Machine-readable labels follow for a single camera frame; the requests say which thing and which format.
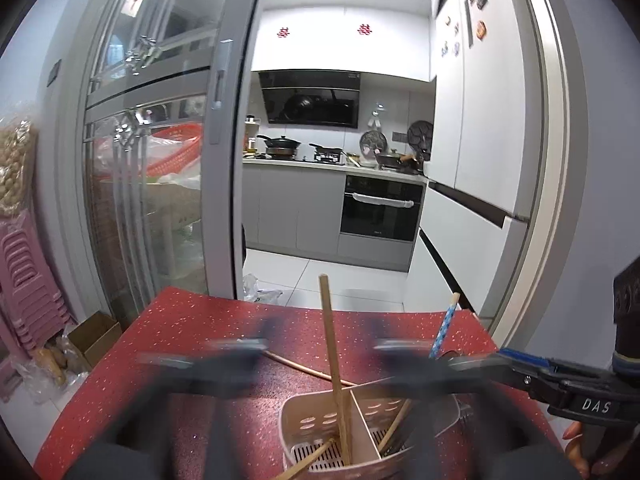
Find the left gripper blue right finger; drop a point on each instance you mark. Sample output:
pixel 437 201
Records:
pixel 501 442

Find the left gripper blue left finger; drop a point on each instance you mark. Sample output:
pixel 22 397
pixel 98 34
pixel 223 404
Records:
pixel 139 443

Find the blue patterned wooden chopstick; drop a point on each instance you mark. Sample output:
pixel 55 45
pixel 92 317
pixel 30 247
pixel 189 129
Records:
pixel 386 443

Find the right hand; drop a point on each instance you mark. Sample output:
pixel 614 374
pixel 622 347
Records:
pixel 573 453

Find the cardboard box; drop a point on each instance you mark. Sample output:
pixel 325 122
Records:
pixel 94 337

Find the beige cutlery holder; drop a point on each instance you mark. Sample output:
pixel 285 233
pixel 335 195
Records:
pixel 308 420

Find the pink plastic stool stack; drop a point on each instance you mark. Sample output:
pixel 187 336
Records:
pixel 33 309

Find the white refrigerator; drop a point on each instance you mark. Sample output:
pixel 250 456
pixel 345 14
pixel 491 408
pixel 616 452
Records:
pixel 483 170

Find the black built-in oven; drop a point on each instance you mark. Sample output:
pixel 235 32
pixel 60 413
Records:
pixel 381 208

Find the black wok on stove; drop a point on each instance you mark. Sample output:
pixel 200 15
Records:
pixel 280 147

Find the bag of nuts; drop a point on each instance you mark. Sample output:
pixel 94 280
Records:
pixel 19 135

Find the glass sliding door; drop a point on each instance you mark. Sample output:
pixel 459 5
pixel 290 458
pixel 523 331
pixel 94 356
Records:
pixel 163 89

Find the black range hood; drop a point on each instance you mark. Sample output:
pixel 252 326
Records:
pixel 311 97

